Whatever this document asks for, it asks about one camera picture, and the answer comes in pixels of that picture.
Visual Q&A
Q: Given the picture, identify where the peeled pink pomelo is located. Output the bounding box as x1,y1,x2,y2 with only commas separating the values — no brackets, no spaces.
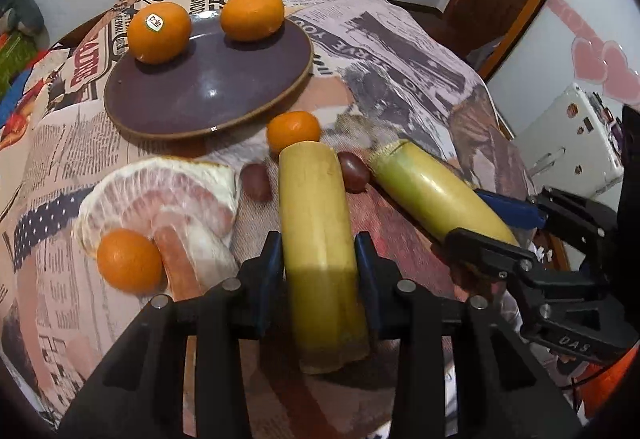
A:
74,157,242,301

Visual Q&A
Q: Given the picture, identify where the pink heart wall sticker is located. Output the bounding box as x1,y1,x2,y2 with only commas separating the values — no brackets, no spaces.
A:
544,0,640,110

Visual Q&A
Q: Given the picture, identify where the small tangerine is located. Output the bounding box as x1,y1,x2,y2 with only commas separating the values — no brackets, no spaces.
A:
96,228,165,293
266,111,322,155

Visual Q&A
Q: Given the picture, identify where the grey plush toy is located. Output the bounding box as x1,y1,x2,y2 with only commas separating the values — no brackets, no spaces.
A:
0,0,46,36

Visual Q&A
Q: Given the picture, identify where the dark red grape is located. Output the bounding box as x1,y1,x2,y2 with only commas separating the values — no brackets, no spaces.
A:
239,163,274,200
338,152,372,194

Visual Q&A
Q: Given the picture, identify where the colourful printed cloth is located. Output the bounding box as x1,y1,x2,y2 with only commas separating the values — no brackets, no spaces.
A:
0,31,68,152

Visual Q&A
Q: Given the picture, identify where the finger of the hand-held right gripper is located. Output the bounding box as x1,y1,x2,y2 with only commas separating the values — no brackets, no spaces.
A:
443,228,608,315
473,186,610,241

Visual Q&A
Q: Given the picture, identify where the white appliance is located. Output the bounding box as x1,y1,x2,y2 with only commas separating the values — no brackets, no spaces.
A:
514,83,627,200

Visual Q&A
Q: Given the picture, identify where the purple ceramic plate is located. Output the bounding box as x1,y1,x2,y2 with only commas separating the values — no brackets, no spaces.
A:
103,13,315,140

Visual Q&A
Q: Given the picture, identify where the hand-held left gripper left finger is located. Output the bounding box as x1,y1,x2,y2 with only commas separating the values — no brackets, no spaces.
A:
57,231,286,439

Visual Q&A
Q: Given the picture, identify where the newspaper print tablecloth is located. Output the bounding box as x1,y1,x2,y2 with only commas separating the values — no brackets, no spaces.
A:
0,0,538,439

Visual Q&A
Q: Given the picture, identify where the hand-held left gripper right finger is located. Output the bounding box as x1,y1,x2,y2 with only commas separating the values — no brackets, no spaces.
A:
354,233,584,439

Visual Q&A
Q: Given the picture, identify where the large orange with sticker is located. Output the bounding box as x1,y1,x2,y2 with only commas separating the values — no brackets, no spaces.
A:
127,2,193,65

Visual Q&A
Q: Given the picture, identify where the large plain orange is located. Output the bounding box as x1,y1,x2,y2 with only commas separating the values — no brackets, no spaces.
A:
219,0,285,42

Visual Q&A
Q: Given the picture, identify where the orange red cloth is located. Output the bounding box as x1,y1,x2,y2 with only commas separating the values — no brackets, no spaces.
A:
562,355,640,402

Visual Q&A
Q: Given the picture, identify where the greenish yellow banana half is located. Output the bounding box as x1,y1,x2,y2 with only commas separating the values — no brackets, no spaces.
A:
367,139,521,251

